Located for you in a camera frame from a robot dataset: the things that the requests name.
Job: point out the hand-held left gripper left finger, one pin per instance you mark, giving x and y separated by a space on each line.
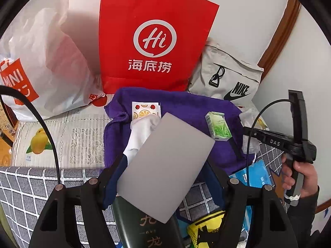
115 183

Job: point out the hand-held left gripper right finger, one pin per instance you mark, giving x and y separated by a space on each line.
232 199

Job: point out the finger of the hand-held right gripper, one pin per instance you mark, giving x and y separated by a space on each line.
252 133

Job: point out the clear plastic bag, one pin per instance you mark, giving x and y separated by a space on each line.
252 147

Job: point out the grey card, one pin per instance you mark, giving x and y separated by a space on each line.
165 160

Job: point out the white sock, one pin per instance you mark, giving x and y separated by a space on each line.
141 131

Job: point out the fruit print wipe packet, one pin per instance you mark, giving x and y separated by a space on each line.
144 109

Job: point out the person's right forearm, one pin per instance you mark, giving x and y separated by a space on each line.
310 217

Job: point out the person's right hand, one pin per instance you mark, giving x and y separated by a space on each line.
309 178

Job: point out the blue tissue pack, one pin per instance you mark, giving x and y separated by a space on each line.
258 173

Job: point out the yellow black mesh pouch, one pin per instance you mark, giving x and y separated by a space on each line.
201 230

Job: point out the lemon print mat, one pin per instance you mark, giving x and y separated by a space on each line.
77 139

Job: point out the purple towel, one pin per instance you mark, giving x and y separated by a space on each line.
186 108

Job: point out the white plastic shopping bag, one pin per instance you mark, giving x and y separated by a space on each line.
51 64

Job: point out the red paper bag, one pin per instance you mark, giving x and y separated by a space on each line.
155 13

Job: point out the brown wooden door frame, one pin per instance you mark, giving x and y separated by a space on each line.
281 31

